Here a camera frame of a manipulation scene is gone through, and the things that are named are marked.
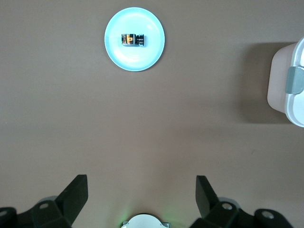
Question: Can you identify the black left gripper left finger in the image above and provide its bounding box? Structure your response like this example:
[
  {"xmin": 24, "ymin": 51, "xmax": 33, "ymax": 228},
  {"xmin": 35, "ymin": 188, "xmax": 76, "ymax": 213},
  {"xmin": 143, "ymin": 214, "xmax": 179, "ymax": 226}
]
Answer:
[{"xmin": 0, "ymin": 174, "xmax": 89, "ymax": 228}]

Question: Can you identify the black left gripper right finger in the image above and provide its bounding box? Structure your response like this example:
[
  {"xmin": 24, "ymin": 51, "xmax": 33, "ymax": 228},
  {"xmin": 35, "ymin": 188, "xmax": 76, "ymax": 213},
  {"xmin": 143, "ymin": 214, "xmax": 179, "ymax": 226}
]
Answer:
[{"xmin": 190, "ymin": 175, "xmax": 292, "ymax": 228}]

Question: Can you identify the orange push-button switch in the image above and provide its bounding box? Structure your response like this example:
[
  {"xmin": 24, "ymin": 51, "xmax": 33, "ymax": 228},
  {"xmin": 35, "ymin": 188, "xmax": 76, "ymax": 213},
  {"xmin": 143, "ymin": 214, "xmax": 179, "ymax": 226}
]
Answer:
[{"xmin": 121, "ymin": 33, "xmax": 146, "ymax": 48}]

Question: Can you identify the brown table cover mat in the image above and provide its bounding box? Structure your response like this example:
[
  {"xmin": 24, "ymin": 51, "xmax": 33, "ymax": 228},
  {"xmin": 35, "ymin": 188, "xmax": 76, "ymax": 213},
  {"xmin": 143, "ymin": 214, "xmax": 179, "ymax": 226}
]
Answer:
[{"xmin": 0, "ymin": 0, "xmax": 304, "ymax": 228}]

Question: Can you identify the white lidded storage box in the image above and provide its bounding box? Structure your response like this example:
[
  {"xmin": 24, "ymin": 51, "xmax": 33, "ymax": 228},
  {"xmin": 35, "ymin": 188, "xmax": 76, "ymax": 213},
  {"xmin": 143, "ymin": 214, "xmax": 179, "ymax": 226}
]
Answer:
[{"xmin": 266, "ymin": 36, "xmax": 304, "ymax": 128}]

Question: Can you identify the light blue round plate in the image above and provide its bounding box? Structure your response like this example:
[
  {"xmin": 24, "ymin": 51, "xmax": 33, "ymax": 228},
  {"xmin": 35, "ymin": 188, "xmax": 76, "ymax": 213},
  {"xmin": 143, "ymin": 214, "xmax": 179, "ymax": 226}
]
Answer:
[{"xmin": 104, "ymin": 7, "xmax": 166, "ymax": 72}]

